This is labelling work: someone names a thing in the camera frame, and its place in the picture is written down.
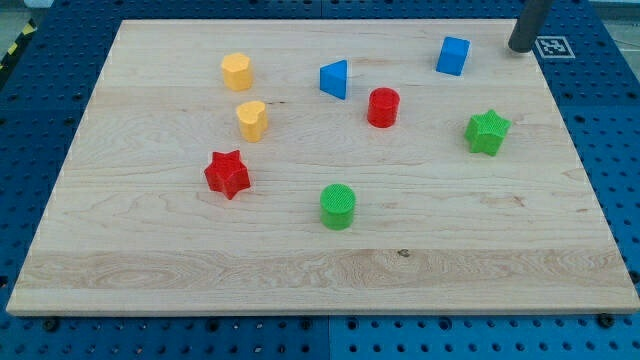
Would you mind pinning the red star block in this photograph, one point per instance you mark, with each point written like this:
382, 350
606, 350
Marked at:
227, 174

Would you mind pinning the green star block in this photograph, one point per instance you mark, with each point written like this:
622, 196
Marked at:
486, 132

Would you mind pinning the green cylinder block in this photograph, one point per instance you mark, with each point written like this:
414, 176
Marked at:
337, 202

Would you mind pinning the yellow heart block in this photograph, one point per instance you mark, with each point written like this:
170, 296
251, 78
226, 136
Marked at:
253, 120

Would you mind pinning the wooden board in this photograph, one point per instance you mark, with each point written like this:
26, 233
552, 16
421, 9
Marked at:
132, 228

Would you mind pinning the red cylinder block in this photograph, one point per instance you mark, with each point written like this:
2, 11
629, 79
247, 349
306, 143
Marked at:
383, 107

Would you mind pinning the blue triangle block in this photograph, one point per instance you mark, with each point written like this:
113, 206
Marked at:
333, 79

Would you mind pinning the yellow hexagon block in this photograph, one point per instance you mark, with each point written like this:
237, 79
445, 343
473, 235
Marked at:
237, 71

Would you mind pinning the blue cube block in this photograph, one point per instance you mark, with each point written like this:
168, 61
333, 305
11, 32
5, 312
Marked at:
453, 55

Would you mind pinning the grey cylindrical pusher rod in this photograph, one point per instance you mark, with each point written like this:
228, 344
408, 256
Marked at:
528, 25

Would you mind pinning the white fiducial marker tag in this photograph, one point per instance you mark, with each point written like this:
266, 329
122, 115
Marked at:
554, 47

